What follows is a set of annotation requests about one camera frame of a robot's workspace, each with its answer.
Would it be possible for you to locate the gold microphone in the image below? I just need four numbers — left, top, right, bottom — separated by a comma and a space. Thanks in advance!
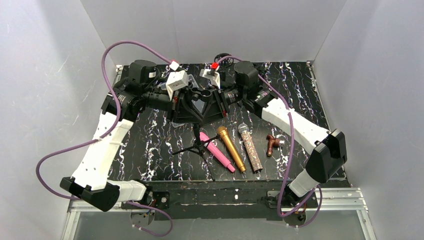
217, 126, 247, 174

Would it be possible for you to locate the glitter silver-head microphone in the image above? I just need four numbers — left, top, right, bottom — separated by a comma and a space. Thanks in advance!
237, 122, 263, 173

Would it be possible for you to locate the black tripod microphone stand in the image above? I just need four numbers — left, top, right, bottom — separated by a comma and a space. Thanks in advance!
213, 52, 235, 72

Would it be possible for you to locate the small black tripod stand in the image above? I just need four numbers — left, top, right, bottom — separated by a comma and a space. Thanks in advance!
172, 88, 218, 182

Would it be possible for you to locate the pink microphone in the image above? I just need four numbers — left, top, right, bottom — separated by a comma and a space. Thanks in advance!
199, 132, 236, 173

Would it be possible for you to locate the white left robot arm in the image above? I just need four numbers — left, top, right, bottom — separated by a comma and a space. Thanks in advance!
60, 60, 161, 212

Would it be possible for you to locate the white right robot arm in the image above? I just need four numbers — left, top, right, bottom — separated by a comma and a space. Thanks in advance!
224, 61, 348, 206

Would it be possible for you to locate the clear plastic screw box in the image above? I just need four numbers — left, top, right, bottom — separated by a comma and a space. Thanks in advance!
158, 73, 210, 115

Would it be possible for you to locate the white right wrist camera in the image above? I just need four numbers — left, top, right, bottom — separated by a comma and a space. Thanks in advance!
200, 62, 221, 89

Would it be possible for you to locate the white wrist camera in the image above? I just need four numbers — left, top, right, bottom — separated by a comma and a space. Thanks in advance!
200, 62, 221, 89
165, 70, 189, 100

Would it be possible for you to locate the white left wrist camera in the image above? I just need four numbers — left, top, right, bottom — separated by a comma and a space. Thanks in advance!
165, 70, 189, 100

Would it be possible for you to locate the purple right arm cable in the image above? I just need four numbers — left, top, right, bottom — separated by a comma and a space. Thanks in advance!
216, 55, 323, 229

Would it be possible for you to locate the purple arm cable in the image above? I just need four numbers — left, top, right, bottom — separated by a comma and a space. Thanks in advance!
35, 40, 180, 238
216, 55, 323, 229

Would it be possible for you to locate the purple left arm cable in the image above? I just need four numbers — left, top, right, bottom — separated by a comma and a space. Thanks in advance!
35, 40, 180, 238

